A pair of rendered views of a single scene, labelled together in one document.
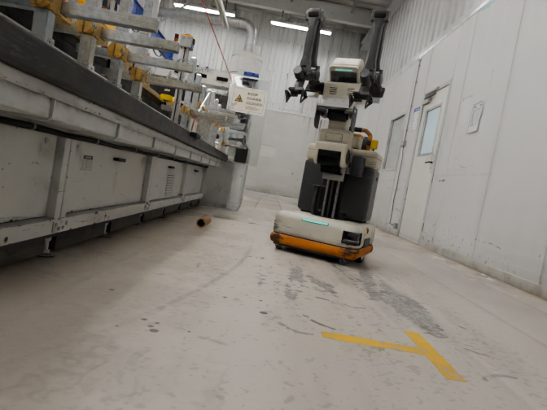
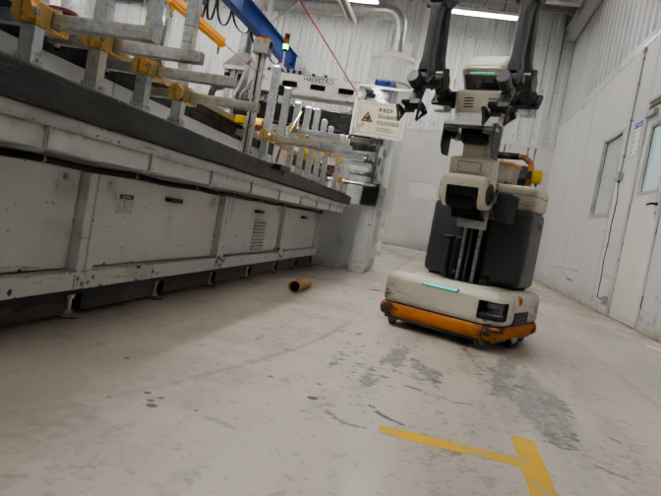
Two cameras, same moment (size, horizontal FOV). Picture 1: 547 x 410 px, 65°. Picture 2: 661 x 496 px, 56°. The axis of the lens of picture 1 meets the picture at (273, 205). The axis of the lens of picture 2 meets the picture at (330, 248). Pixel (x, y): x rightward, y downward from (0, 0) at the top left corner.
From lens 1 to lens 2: 0.35 m
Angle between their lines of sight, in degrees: 11
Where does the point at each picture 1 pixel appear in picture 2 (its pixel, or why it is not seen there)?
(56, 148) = (80, 185)
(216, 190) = (334, 245)
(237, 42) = (383, 39)
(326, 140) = (459, 171)
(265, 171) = (422, 218)
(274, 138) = (435, 172)
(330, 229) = (461, 298)
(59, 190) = (82, 236)
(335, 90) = (472, 101)
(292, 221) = (409, 285)
